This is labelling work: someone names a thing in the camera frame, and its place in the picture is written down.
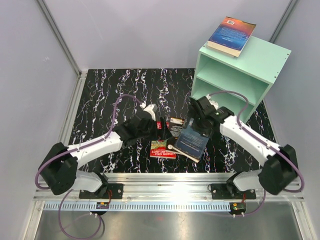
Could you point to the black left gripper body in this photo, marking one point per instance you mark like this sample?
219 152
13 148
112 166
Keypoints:
150 132

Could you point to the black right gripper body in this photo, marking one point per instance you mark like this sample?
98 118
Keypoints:
198 123

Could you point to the black paperback book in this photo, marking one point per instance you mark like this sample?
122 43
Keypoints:
175 127

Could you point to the red treehouse book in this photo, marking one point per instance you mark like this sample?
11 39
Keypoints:
158 148

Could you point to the dark blue paperback book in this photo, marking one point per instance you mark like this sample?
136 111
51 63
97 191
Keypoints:
190 143

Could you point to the purple treehouse book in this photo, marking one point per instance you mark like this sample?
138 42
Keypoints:
219 51

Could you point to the blue orange sunset book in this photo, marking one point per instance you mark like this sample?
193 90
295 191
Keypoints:
231 36

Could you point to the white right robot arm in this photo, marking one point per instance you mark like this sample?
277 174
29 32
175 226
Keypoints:
279 163

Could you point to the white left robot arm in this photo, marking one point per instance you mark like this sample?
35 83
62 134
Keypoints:
61 167

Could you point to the black marbled table mat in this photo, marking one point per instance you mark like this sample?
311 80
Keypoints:
109 96

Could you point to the mint green wooden shelf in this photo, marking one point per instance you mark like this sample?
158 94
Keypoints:
235 81

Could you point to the left control board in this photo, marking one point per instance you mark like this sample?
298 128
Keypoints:
103 205

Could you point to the control board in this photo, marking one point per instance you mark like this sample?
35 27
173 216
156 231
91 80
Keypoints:
103 205
237 208

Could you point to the right control board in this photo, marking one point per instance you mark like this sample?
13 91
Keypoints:
237 208

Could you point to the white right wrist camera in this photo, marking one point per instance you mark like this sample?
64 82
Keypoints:
212 102

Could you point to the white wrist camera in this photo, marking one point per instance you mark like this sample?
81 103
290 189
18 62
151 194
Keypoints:
151 109
212 102

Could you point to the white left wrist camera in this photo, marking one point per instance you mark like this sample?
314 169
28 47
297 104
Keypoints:
151 109

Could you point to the aluminium mounting rail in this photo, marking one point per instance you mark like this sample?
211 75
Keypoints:
169 187

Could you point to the left aluminium frame post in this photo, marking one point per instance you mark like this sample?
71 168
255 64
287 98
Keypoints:
58 35

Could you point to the aluminium frame post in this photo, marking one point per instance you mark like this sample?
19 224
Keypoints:
283 20
58 35

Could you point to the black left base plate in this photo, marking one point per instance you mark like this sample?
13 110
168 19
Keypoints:
113 190

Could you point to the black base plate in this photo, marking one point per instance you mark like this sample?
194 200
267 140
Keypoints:
227 191
113 190

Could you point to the white slotted cable duct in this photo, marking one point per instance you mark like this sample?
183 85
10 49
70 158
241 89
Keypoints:
118 206

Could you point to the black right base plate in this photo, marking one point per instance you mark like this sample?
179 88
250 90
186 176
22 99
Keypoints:
227 191

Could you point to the right aluminium frame post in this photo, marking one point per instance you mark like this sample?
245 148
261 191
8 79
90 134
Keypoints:
283 20

